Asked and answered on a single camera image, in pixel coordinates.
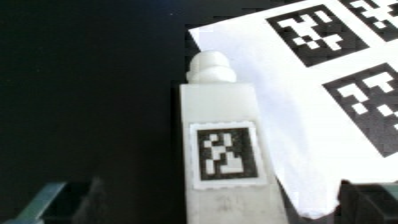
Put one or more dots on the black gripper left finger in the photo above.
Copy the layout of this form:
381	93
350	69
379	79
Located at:
68	203

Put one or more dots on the white sheet with AprilTags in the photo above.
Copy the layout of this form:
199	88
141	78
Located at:
313	51

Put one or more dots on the white table leg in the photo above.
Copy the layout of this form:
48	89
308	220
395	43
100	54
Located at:
231	189

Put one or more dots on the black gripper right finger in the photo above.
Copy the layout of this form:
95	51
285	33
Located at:
368	203

